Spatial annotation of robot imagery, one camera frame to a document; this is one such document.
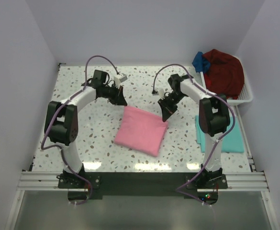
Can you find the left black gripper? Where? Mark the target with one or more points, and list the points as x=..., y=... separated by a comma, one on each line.
x=118, y=98

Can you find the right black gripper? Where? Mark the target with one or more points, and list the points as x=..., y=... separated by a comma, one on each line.
x=167, y=110

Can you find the pink t shirt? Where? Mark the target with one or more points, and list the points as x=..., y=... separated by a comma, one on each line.
x=141, y=131

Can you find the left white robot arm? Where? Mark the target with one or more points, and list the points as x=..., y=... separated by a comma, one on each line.
x=61, y=123

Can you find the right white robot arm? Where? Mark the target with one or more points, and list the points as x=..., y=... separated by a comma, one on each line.
x=213, y=115

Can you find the blue t shirt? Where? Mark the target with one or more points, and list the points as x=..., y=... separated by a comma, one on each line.
x=200, y=63

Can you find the dark red t shirt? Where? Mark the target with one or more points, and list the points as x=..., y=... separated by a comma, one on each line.
x=225, y=74

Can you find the folded teal t shirt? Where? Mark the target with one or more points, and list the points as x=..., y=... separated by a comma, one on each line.
x=232, y=142

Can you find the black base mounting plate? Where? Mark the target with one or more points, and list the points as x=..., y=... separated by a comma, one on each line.
x=97, y=185

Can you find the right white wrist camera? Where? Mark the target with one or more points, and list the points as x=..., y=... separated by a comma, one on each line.
x=158, y=92

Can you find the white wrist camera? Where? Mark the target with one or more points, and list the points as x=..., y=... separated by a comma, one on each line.
x=120, y=78
x=158, y=92

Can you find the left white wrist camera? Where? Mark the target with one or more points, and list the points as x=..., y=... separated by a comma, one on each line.
x=120, y=78

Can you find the aluminium frame rail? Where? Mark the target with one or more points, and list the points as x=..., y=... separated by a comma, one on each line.
x=236, y=181

